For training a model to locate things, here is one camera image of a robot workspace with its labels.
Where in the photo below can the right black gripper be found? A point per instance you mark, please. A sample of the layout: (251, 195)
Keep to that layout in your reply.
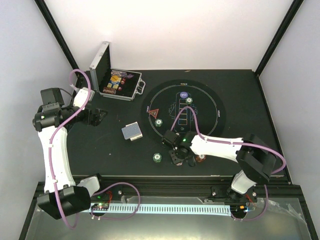
(176, 160)

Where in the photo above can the yellow big blind button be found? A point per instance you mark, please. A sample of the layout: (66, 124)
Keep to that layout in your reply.
(115, 78)

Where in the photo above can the purple small blind button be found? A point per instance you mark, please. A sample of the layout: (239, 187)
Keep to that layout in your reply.
(183, 95)

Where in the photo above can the red triangular all-in marker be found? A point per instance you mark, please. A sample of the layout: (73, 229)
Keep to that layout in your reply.
(154, 113)

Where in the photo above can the blue backed card deck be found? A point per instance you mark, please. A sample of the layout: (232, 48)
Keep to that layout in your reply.
(132, 131)

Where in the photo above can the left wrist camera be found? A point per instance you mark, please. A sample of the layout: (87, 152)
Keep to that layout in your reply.
(52, 96)

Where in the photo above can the open aluminium poker case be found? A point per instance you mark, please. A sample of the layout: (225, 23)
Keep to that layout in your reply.
(114, 83)

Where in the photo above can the orange black chip roll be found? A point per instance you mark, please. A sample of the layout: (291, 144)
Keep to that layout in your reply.
(110, 91)

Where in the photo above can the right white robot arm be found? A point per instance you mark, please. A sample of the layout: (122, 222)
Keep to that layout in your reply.
(255, 159)

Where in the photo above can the black aluminium rail base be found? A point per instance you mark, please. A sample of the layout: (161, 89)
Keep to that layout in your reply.
(214, 188)

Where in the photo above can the purple chip roll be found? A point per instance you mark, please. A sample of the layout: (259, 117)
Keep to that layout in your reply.
(122, 74)

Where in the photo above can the round black poker mat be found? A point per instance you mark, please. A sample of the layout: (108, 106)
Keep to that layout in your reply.
(206, 113)

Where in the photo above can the green poker chip stack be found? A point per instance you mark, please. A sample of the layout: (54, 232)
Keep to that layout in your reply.
(157, 157)

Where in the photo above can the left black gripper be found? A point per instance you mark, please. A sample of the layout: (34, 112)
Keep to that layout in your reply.
(96, 120)

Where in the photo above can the white slotted cable duct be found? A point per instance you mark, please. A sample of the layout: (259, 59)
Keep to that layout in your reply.
(167, 209)

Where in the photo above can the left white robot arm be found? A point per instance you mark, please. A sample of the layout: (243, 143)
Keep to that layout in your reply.
(62, 195)

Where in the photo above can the brown poker chip stack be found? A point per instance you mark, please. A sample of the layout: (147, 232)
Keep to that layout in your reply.
(200, 158)

